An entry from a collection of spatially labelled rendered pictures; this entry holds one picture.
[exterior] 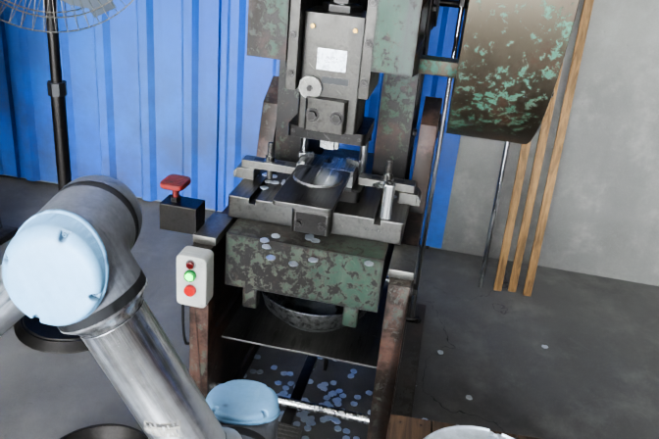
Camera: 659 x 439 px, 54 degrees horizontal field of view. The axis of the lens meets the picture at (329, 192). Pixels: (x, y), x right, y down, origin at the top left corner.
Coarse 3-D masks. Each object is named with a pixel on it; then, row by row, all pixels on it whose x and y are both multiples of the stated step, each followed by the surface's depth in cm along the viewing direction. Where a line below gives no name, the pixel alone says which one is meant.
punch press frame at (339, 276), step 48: (288, 0) 146; (384, 0) 142; (432, 0) 189; (384, 48) 146; (288, 96) 186; (384, 96) 180; (288, 144) 191; (384, 144) 185; (240, 240) 159; (288, 240) 158; (336, 240) 160; (288, 288) 161; (336, 288) 158
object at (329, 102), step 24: (312, 24) 151; (336, 24) 150; (360, 24) 149; (312, 48) 154; (336, 48) 152; (360, 48) 151; (312, 72) 156; (336, 72) 154; (312, 96) 156; (336, 96) 157; (312, 120) 156; (336, 120) 154; (360, 120) 164
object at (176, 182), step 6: (174, 174) 160; (162, 180) 156; (168, 180) 156; (174, 180) 157; (180, 180) 157; (186, 180) 157; (162, 186) 155; (168, 186) 155; (174, 186) 154; (180, 186) 155; (186, 186) 157; (174, 192) 158
